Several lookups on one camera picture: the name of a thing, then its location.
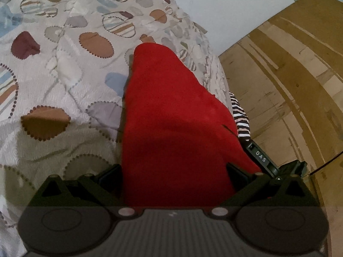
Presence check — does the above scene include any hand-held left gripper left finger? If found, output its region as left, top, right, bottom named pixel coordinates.
left=32, top=164, right=137, bottom=218

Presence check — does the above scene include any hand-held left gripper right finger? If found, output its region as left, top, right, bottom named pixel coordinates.
left=210, top=163, right=318, bottom=217

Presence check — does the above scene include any red small shirt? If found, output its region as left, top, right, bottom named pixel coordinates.
left=120, top=42, right=263, bottom=208

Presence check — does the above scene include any spotted patterned bedspread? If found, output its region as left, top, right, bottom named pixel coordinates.
left=0, top=0, right=232, bottom=255

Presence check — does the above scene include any thin black cable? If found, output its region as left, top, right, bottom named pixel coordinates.
left=309, top=152, right=343, bottom=176

